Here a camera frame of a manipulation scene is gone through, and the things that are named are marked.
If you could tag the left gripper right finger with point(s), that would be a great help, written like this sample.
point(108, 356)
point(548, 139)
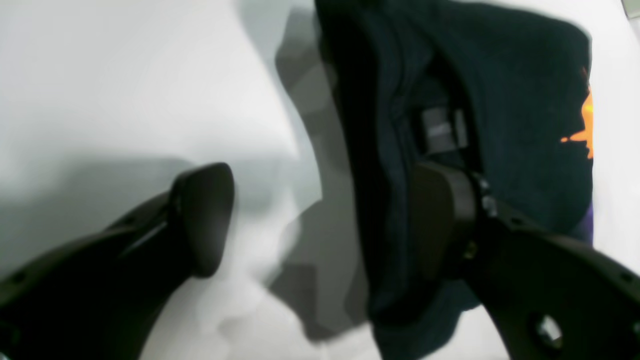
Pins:
point(549, 296)

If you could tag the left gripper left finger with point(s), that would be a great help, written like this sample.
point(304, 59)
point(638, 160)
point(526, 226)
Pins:
point(98, 297)

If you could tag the black T-shirt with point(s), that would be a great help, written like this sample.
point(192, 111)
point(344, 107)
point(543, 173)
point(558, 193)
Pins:
point(491, 89)

